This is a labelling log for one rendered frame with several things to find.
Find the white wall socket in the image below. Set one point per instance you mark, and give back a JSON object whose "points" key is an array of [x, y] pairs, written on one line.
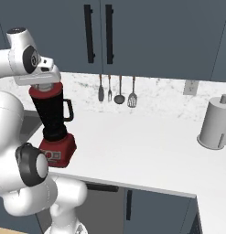
{"points": [[191, 87]]}

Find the hanging grey spatula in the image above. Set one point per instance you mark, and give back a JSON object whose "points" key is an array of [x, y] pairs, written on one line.
{"points": [[101, 93]]}

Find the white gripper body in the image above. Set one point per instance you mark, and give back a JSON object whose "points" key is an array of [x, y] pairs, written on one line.
{"points": [[38, 78]]}

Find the red and black blender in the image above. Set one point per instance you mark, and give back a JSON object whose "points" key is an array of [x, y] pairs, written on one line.
{"points": [[56, 149]]}

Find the grey appliance front panel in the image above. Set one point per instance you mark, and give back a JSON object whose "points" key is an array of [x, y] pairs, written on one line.
{"points": [[102, 213]]}

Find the grey paper towel holder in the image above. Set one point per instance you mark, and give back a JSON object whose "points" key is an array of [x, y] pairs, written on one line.
{"points": [[215, 122]]}

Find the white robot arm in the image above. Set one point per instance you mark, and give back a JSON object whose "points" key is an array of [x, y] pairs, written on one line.
{"points": [[7, 137]]}

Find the dark blue corner cupboard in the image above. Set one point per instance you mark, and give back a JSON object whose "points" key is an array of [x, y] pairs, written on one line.
{"points": [[222, 55]]}

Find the hanging slotted turner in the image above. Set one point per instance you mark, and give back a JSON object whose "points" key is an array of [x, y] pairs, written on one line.
{"points": [[132, 100]]}

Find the hanging dark ladle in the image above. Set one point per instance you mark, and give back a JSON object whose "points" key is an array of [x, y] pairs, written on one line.
{"points": [[119, 98]]}

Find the dark blue base cupboard door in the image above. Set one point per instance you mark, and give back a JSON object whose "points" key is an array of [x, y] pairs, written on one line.
{"points": [[160, 213]]}

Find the hanging metal fork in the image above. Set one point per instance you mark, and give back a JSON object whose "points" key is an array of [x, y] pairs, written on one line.
{"points": [[109, 91]]}

